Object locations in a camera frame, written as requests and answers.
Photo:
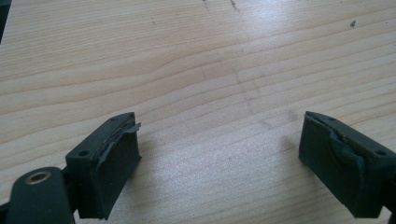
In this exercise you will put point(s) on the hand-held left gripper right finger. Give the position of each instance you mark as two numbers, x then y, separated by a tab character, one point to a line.
339	165

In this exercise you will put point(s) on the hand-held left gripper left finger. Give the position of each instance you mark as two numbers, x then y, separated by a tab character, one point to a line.
102	171

